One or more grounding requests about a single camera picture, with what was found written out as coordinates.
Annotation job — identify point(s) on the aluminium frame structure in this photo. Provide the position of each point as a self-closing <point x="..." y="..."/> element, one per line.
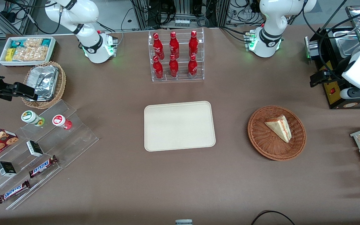
<point x="217" y="12"/>

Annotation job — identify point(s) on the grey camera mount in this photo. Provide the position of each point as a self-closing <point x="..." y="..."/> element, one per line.
<point x="183" y="222"/>

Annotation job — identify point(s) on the stainless steel appliance lid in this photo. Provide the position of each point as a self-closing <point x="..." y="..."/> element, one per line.
<point x="355" y="18"/>

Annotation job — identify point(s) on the aluminium foil container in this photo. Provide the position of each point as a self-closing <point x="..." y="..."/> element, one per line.
<point x="44" y="79"/>

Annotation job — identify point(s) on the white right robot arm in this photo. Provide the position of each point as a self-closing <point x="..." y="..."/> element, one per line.
<point x="97" y="47"/>

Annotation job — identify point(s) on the yellow snack pack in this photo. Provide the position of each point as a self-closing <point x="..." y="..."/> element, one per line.
<point x="9" y="54"/>

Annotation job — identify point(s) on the triangle sandwich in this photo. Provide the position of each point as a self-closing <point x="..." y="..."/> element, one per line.
<point x="280" y="126"/>

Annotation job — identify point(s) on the large rice cracker bag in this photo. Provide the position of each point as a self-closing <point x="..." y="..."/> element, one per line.
<point x="31" y="53"/>

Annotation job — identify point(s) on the red lid strawberry cup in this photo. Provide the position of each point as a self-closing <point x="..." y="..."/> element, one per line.
<point x="59" y="120"/>

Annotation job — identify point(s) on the clear acrylic step shelf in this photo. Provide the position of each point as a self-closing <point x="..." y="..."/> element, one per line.
<point x="73" y="137"/>

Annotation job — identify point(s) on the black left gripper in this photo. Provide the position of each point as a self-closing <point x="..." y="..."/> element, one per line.
<point x="332" y="74"/>

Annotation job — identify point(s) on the red cola bottle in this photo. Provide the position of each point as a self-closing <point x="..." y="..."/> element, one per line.
<point x="192" y="67"/>
<point x="174" y="43"/>
<point x="158" y="69"/>
<point x="193" y="42"/>
<point x="173" y="68"/>
<point x="157" y="43"/>

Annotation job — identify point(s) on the snickers chocolate bar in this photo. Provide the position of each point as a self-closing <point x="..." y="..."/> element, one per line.
<point x="42" y="166"/>
<point x="13" y="191"/>

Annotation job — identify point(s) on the brown wicker basket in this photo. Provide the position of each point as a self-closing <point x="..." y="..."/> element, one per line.
<point x="261" y="140"/>

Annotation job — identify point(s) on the white power strip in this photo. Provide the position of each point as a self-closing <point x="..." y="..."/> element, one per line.
<point x="182" y="22"/>

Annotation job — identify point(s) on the small rice cracker bag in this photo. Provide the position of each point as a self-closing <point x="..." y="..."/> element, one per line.
<point x="33" y="42"/>

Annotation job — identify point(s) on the light tan wicker basket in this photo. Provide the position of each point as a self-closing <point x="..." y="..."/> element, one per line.
<point x="60" y="84"/>

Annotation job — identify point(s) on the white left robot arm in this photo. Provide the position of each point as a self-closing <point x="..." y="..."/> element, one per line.
<point x="269" y="37"/>

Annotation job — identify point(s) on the small black carton box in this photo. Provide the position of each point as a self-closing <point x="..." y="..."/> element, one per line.
<point x="35" y="148"/>
<point x="6" y="168"/>

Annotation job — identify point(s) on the beige plastic tray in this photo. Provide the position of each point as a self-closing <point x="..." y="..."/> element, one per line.
<point x="180" y="126"/>

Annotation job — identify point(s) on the white snack bin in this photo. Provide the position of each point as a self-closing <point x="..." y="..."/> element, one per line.
<point x="52" y="51"/>

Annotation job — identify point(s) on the clear acrylic bottle rack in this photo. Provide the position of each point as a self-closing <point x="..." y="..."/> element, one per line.
<point x="180" y="78"/>

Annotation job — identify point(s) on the black countertop appliance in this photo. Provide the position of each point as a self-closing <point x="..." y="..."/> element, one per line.
<point x="333" y="93"/>

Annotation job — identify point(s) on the teal snack pack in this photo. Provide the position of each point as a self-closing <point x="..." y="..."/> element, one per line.
<point x="46" y="42"/>
<point x="17" y="43"/>

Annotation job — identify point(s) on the green lid sunflower cup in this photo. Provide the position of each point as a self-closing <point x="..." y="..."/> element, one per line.
<point x="30" y="116"/>

